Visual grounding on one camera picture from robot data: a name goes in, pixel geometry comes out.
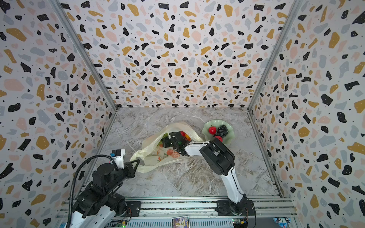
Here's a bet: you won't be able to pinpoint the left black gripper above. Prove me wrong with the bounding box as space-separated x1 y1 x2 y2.
105 159 141 196

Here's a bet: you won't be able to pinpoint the green grapes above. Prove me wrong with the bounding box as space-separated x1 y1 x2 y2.
159 133 169 147

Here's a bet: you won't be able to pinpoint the orange red mango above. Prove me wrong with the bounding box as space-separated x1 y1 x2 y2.
180 131 191 141

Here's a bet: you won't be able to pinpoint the cream plastic bag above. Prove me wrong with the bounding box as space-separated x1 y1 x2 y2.
130 122 203 173

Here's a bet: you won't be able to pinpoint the red apple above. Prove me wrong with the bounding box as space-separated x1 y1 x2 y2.
208 126 217 135
215 136 223 142

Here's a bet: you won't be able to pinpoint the dark purple grapes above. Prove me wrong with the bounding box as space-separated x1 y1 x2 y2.
216 124 229 138

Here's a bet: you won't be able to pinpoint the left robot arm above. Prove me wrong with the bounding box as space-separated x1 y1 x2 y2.
66 159 141 228

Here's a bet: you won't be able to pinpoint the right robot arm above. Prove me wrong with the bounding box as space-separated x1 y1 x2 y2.
161 132 256 216

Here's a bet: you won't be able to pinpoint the green scalloped bowl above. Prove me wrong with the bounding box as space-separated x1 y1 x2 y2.
202 120 235 145

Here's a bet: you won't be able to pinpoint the colourful card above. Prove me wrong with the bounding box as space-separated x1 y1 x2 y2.
171 216 190 228

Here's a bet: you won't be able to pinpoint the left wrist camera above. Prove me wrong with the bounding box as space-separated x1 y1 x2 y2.
110 149 125 169

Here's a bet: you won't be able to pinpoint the black corrugated cable conduit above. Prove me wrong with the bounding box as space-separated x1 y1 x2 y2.
65 154 115 228

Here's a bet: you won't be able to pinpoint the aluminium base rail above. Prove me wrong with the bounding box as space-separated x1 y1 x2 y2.
56 196 301 228

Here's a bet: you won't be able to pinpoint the left corner aluminium post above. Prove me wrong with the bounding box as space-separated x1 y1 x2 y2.
50 1 118 111

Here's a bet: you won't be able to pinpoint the corner aluminium post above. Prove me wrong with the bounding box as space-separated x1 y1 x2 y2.
50 1 118 111
248 0 303 114

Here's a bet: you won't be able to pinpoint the right corner aluminium post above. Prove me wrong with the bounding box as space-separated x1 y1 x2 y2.
248 0 303 114

